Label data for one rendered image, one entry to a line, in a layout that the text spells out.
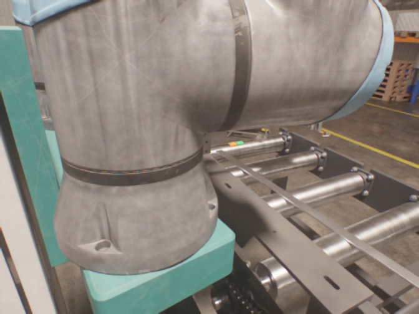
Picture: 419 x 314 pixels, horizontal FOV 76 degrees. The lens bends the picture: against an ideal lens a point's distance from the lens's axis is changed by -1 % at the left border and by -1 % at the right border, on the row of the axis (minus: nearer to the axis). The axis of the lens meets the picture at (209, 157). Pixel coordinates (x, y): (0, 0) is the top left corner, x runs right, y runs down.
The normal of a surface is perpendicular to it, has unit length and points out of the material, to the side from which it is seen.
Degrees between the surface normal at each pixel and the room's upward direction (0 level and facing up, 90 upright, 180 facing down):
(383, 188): 90
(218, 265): 90
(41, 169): 90
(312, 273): 0
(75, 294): 0
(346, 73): 94
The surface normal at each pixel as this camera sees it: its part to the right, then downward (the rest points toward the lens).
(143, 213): 0.29, 0.07
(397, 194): -0.89, 0.16
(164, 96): 0.40, 0.48
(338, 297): 0.03, -0.91
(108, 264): -0.11, 0.41
